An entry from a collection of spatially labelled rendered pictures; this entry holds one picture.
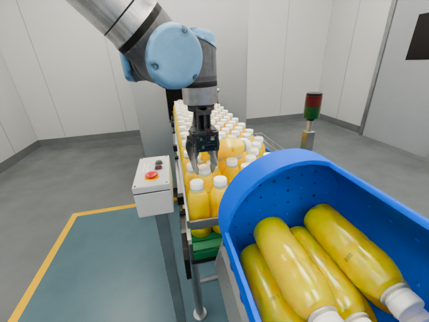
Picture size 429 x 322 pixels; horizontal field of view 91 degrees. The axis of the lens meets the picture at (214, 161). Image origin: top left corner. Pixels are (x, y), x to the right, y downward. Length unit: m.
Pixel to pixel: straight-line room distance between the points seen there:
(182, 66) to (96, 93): 4.45
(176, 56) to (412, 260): 0.48
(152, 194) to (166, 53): 0.39
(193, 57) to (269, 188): 0.28
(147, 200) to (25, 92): 4.70
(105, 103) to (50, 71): 0.98
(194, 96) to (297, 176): 0.29
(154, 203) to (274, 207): 0.33
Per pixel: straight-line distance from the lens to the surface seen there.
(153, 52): 0.34
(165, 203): 0.63
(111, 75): 4.67
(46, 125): 5.23
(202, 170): 0.65
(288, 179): 0.47
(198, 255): 0.69
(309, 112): 0.96
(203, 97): 0.53
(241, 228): 0.49
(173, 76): 0.35
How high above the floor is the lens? 1.40
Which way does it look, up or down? 25 degrees down
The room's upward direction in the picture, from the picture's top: 3 degrees counter-clockwise
